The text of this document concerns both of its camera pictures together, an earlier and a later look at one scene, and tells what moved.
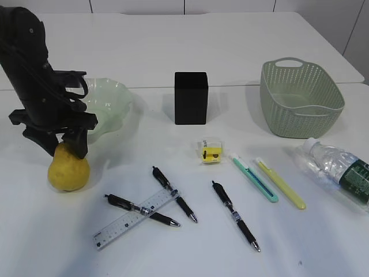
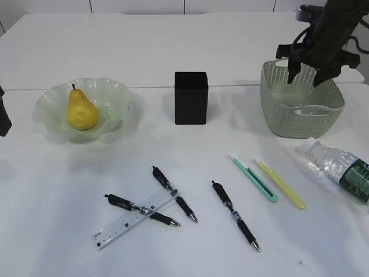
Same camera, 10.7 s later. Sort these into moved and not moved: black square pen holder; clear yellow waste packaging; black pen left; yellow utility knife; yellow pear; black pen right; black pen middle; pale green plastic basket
Moved: clear yellow waste packaging; yellow pear
Not moved: pale green plastic basket; yellow utility knife; black pen middle; black pen left; black square pen holder; black pen right
